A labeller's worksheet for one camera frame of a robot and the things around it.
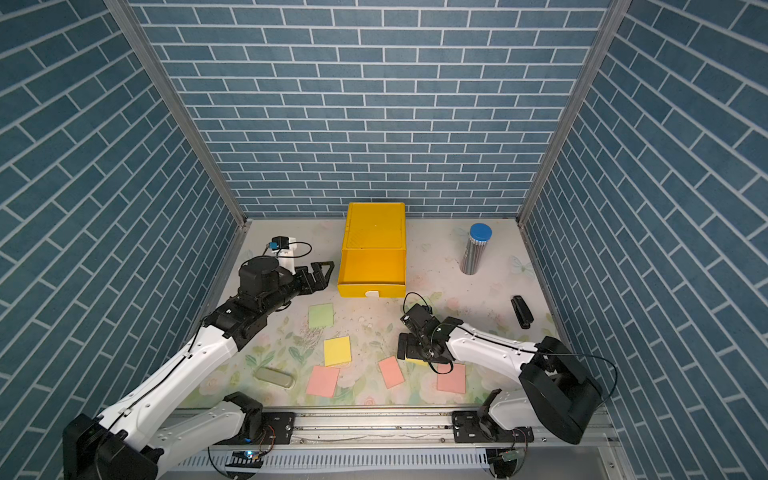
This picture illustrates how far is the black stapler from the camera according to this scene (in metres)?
0.93

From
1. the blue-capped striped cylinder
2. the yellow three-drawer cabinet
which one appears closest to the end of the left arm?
the yellow three-drawer cabinet

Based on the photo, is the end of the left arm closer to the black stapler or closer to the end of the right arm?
the end of the right arm
